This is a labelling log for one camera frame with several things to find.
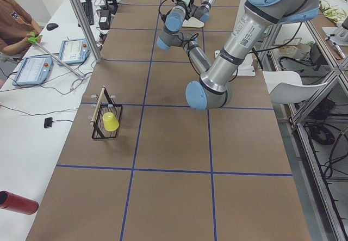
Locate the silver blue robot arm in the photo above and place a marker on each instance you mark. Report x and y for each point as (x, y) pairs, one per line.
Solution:
(212, 89)
(202, 12)

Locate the yellow cup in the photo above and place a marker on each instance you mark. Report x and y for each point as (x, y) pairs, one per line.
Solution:
(110, 122)

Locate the cream rectangular tray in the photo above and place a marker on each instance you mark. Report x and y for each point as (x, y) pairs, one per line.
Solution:
(192, 23)

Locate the white chair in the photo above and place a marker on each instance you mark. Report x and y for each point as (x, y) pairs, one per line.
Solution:
(286, 87)

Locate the teach pendant far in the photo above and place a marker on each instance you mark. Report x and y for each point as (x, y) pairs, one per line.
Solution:
(74, 51)

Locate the teach pendant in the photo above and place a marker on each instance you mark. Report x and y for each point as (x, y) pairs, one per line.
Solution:
(74, 51)
(33, 71)

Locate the small black square device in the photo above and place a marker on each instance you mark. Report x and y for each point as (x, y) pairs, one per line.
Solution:
(48, 122)

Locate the black keyboard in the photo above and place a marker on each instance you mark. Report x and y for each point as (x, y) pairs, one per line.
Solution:
(88, 9)

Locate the teach pendant near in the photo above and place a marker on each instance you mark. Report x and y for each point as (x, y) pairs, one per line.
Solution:
(33, 71)

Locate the black computer mouse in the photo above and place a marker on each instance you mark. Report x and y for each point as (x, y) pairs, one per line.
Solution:
(51, 26)

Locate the person in brown shirt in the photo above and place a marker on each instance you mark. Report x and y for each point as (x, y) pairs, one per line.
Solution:
(16, 27)

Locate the red cylindrical bottle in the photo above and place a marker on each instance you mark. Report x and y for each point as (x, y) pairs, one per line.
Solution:
(19, 204)

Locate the black wire cup rack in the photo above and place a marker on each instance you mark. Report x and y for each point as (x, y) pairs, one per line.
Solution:
(105, 103)

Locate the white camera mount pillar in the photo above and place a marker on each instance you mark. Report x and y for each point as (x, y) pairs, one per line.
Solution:
(244, 61)

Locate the aluminium frame post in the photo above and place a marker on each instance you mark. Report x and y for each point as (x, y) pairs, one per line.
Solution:
(84, 24)

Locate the metal rod green handle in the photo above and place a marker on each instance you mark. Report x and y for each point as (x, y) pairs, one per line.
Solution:
(35, 41)

